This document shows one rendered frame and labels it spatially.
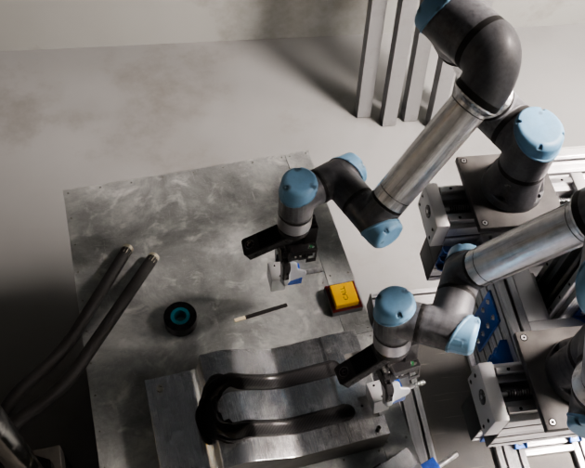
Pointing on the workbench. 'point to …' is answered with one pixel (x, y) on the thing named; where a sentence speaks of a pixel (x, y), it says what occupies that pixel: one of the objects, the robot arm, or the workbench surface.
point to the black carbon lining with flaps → (215, 388)
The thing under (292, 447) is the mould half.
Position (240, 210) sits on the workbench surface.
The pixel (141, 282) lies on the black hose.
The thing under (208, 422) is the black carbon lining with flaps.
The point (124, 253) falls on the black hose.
